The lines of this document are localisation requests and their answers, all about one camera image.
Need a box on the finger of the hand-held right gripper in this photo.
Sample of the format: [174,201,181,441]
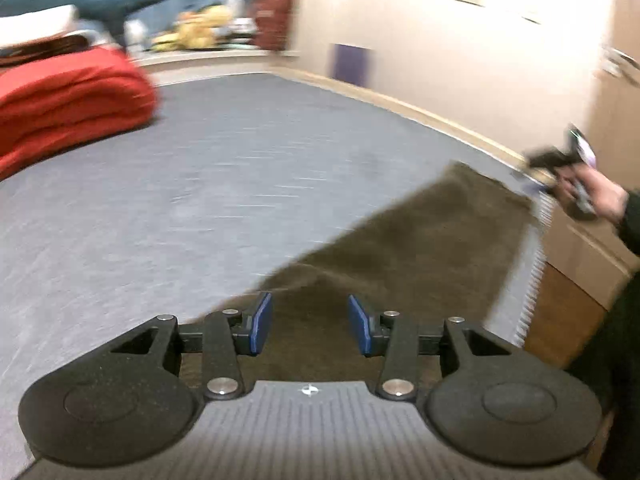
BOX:
[510,162,558,196]

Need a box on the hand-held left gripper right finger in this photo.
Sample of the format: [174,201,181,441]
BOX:
[347,294,521,402]

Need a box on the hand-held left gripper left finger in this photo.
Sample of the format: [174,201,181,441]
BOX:
[109,291,274,401]

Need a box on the brown towel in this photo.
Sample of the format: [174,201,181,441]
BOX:
[177,160,543,396]

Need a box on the person's right forearm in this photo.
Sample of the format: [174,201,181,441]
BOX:
[617,190,640,256]

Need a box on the person's right hand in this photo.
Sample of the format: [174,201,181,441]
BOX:
[555,165,630,222]

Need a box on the wooden wardrobe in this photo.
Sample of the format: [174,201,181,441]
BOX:
[540,0,640,311]

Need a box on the grey mattress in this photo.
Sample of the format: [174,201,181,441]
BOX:
[0,70,551,480]

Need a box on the person's dark clothing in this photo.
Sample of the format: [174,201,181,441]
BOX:
[565,270,640,480]

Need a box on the purple board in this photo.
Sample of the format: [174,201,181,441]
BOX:
[327,42,373,86]

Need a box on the white window sill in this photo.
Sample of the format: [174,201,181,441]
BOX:
[130,47,301,86]

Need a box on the orange yellow plush toy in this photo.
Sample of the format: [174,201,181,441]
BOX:
[152,12,216,52]

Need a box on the red folded quilt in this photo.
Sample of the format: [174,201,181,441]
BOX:
[0,46,157,181]

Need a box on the red cushion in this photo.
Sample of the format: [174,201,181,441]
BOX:
[250,0,301,53]

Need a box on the dark patterned folded blanket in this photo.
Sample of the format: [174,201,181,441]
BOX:
[0,30,106,68]

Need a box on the blue shark plush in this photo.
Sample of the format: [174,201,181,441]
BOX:
[0,0,173,51]

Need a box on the white folded pillow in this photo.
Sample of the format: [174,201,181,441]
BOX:
[0,4,81,41]

